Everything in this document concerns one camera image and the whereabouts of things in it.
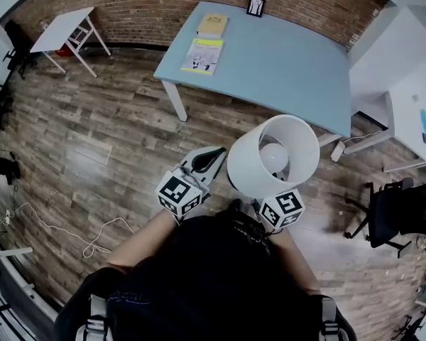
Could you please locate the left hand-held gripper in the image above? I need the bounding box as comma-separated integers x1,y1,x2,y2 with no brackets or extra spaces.
155,146,228,218

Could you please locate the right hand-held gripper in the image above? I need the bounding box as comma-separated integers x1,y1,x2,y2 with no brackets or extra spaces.
258,188,305,232

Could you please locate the white shade table lamp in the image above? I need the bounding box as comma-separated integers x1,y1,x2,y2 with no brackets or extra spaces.
226,114,321,205

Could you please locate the person's left forearm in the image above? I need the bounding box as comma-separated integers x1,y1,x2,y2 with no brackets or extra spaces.
105,210,181,274

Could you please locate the person's right forearm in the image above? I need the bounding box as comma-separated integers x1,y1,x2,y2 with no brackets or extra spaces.
269,227,321,296

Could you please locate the white power adapter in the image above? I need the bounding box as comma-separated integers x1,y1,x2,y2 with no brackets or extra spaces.
329,141,346,163

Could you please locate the person's black shirt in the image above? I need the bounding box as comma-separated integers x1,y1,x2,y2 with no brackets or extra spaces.
53,204,358,341

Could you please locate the black office chair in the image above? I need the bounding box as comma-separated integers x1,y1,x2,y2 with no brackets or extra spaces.
343,178,426,259

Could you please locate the yellow and white book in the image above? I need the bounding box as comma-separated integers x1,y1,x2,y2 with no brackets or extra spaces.
180,38,224,77

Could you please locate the tan hardcover book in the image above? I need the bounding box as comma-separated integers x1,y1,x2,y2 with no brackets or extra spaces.
196,12,229,39

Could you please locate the white folding table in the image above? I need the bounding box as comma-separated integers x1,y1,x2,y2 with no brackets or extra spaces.
29,6,111,78

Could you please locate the black bag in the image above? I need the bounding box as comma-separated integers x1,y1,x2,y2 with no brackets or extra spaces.
0,153,22,186

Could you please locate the white metal railing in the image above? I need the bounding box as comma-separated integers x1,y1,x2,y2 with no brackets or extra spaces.
0,222,60,341

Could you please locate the white adapter cable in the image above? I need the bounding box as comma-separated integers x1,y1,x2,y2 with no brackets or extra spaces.
343,129,390,146

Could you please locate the grey right shoulder strap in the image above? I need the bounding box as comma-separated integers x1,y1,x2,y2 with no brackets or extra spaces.
319,296,344,341

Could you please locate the grey shoulder strap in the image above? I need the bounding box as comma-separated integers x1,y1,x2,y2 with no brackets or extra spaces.
76,294,111,341
319,296,344,341

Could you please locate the white floor cable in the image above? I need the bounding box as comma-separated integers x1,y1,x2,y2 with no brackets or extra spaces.
0,201,135,259

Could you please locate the black picture frame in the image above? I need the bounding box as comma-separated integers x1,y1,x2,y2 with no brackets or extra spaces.
246,0,266,18

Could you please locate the grey left shoulder strap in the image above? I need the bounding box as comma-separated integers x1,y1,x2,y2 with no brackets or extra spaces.
76,294,111,341

